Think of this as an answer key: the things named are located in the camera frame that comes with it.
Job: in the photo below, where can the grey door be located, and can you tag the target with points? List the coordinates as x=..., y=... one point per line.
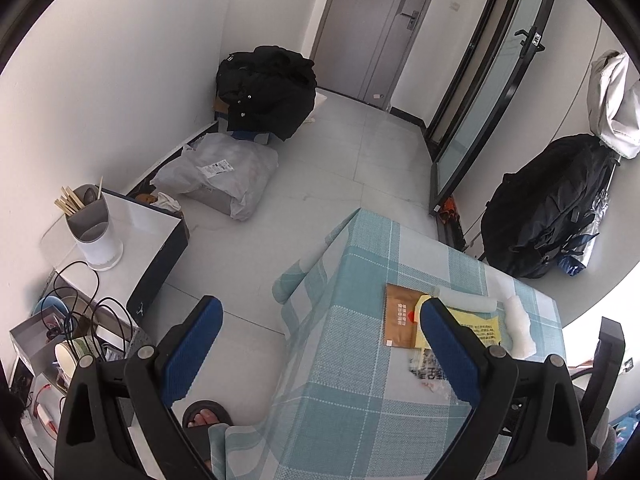
x=375, y=25

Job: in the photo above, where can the clear printed plastic wrapper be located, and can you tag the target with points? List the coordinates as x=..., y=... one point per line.
x=425, y=367

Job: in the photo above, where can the blue checked tablecloth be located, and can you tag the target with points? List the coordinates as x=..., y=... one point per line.
x=350, y=385

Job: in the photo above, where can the black framed glass door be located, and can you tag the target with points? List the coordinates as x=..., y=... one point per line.
x=485, y=90

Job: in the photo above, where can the black jacket pile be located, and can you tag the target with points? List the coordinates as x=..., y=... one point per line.
x=270, y=95

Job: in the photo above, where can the white hanging bag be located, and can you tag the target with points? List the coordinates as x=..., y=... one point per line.
x=615, y=105

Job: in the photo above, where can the blue bowl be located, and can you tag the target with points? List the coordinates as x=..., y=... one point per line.
x=50, y=305

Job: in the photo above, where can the brown paper packet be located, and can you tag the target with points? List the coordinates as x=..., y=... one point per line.
x=402, y=317

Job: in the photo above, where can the white paper cup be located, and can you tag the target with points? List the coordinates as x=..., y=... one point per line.
x=70, y=357

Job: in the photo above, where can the clear plastic tray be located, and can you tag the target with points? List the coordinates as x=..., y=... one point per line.
x=57, y=245

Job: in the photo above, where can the person's foot in black slipper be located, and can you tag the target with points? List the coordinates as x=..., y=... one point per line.
x=205, y=417

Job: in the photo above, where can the brown cardboard box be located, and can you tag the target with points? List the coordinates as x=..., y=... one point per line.
x=221, y=106

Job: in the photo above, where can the bundle of wooden chopsticks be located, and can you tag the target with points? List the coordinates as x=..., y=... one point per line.
x=70, y=202

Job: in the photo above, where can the silver blue foil bag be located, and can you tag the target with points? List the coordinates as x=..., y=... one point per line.
x=585, y=245

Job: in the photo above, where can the white cloth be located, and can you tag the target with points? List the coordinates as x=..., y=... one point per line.
x=169, y=201

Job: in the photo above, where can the grey open storage box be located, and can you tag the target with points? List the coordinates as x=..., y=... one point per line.
x=35, y=340

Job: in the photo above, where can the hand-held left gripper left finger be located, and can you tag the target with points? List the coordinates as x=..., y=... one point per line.
x=192, y=350

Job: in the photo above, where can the white rolled towel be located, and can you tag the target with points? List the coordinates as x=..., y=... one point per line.
x=519, y=327
x=465, y=299

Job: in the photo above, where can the black backpack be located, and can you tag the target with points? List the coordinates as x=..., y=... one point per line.
x=545, y=210

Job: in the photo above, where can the yellow plastic bag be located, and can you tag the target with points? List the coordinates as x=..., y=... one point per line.
x=475, y=327

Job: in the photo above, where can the grey white utensil holder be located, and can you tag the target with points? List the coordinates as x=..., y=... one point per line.
x=95, y=235

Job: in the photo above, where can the orange tool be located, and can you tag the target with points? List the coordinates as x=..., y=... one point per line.
x=447, y=210

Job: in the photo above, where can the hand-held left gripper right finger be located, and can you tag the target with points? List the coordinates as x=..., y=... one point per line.
x=447, y=355

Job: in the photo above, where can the black office chair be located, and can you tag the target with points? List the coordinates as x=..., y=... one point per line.
x=607, y=360

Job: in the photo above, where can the grey plastic parcel bag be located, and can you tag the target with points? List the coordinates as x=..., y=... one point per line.
x=215, y=175

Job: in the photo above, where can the white box with dark sides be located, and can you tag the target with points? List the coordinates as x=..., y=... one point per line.
x=150, y=240

